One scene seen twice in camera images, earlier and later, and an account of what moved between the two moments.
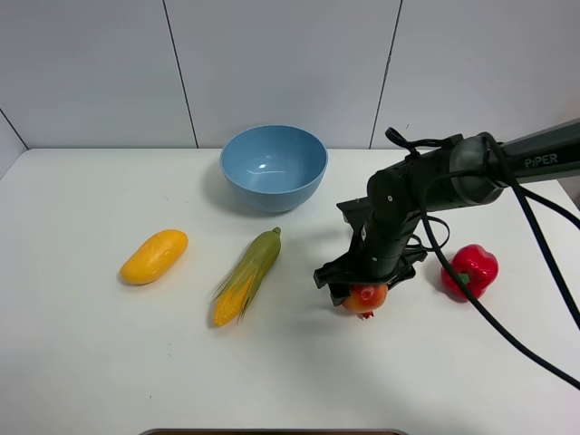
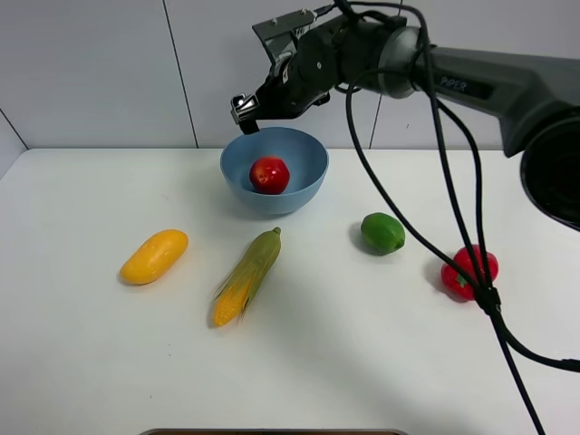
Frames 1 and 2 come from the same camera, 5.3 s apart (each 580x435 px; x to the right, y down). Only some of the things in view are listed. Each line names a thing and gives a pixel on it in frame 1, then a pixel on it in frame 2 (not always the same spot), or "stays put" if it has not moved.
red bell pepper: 477,267 stays put
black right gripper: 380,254 -> 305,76
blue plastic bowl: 275,168 stays put
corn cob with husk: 239,290 stays put
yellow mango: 153,257 stays put
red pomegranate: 365,298 -> 269,176
